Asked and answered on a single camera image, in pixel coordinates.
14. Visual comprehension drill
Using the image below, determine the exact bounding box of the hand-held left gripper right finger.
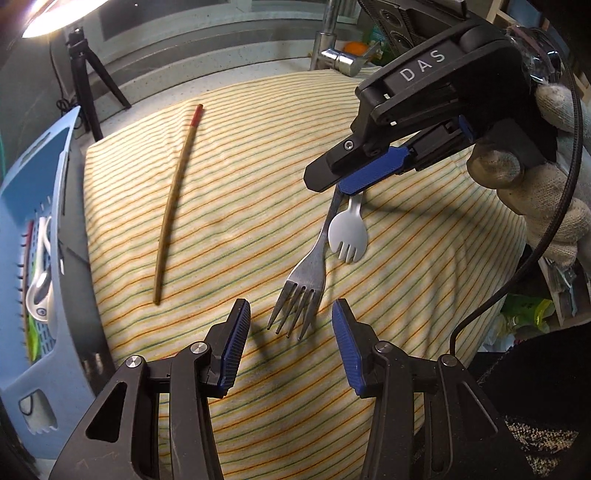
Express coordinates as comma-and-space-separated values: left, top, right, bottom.
331, 298, 532, 480

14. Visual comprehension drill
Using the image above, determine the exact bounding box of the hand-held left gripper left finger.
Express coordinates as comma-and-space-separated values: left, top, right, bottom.
48, 298, 252, 480

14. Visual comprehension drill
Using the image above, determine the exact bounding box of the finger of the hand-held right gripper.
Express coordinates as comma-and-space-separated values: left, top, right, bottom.
338, 117, 476, 195
303, 117, 402, 192

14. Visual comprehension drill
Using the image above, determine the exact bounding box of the white plastic spork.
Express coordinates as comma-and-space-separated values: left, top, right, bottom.
327, 191, 370, 264

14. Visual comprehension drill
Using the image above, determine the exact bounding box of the metal fork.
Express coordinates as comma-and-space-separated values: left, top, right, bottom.
267, 187, 347, 341

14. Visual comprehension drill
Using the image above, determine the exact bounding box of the red-tipped wooden chopstick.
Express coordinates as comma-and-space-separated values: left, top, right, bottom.
25, 220, 35, 278
153, 104, 205, 306

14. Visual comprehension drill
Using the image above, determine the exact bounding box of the green plastic utensil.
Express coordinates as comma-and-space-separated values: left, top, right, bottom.
27, 314, 42, 363

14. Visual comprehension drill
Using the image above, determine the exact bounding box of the blue plastic drain basket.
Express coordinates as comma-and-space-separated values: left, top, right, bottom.
0, 106, 109, 437

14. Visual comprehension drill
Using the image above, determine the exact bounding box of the person's right hand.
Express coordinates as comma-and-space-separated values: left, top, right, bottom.
466, 84, 591, 267

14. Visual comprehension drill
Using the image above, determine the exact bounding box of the green packet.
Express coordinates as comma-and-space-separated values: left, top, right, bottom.
367, 25, 393, 68

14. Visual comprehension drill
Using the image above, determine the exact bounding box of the striped cloth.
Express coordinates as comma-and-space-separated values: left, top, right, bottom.
83, 69, 529, 480

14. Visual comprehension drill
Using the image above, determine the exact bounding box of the chrome faucet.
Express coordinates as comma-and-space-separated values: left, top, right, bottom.
308, 0, 377, 78

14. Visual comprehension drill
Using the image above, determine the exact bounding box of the green plastic bag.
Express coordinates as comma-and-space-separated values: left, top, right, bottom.
501, 295, 555, 333

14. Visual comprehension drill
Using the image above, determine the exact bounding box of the dark cloth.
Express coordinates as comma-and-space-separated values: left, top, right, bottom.
475, 318, 591, 480

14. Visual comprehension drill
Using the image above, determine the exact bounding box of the black tripod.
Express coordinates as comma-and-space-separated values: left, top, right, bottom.
65, 28, 132, 141

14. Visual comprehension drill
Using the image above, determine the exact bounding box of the bright lamp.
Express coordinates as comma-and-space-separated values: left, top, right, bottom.
21, 0, 93, 38

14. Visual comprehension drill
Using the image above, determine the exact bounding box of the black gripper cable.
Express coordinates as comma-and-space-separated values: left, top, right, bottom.
450, 69, 591, 356

